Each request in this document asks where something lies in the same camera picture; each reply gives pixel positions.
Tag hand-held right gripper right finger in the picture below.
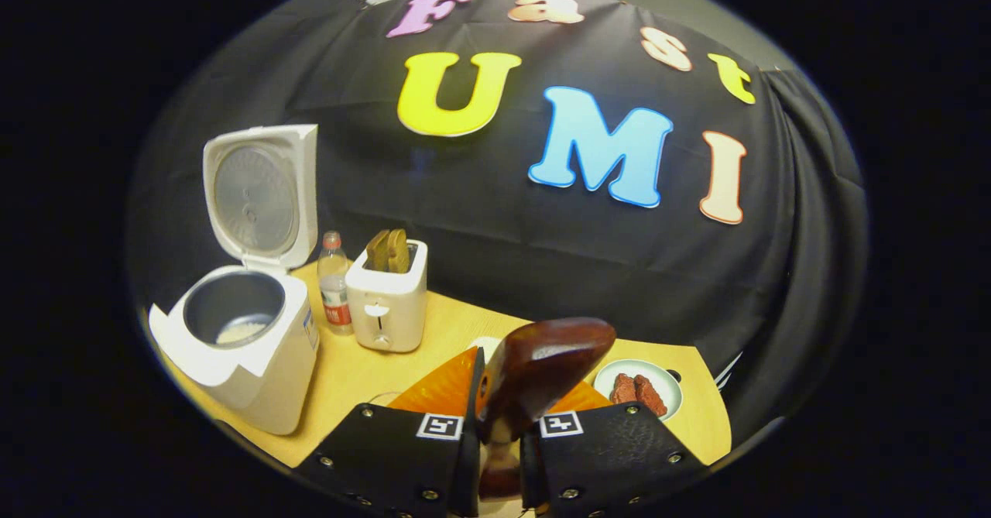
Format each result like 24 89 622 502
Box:
520 379 705 518

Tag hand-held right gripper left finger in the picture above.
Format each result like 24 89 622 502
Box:
298 346 485 518

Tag brown wooden spoon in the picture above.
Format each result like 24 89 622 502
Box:
474 317 617 501

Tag white rice cooker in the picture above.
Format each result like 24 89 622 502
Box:
149 125 320 435

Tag pale green plate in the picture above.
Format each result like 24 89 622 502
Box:
593 359 684 422

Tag backdrop stand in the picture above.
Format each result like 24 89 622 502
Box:
716 352 744 391

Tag white toaster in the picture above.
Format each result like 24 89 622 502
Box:
345 239 428 353

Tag black backdrop cloth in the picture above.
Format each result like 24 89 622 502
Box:
128 0 868 441

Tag clear plastic water bottle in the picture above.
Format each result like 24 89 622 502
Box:
318 232 355 336

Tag brown toast slices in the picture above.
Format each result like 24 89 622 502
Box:
365 228 410 273

